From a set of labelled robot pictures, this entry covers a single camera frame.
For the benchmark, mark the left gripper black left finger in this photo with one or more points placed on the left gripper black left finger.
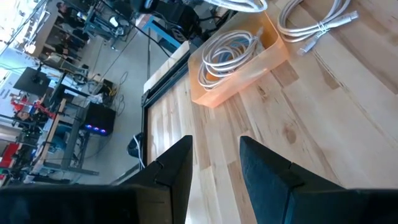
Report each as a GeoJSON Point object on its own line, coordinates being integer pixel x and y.
{"type": "Point", "coordinates": [161, 186]}

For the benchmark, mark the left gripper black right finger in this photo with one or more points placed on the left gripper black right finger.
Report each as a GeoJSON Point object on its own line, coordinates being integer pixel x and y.
{"type": "Point", "coordinates": [280, 186]}

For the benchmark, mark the black computer tower with lights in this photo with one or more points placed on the black computer tower with lights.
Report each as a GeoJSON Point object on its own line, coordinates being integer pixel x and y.
{"type": "Point", "coordinates": [99, 116]}

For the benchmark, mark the grey metal workbench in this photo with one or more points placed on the grey metal workbench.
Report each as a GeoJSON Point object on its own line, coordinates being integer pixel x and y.
{"type": "Point", "coordinates": [73, 140]}

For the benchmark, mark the black flat monitor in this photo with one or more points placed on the black flat monitor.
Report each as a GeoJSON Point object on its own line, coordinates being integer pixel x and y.
{"type": "Point", "coordinates": [31, 82]}

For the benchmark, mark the grey equipment cart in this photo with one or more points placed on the grey equipment cart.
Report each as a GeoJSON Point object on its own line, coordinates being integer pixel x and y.
{"type": "Point", "coordinates": [102, 21]}

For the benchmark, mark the person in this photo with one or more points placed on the person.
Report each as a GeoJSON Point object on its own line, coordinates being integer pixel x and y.
{"type": "Point", "coordinates": [70, 17]}

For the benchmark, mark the grey-blue desk frame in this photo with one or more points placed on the grey-blue desk frame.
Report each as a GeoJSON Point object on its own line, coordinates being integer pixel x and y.
{"type": "Point", "coordinates": [161, 34]}

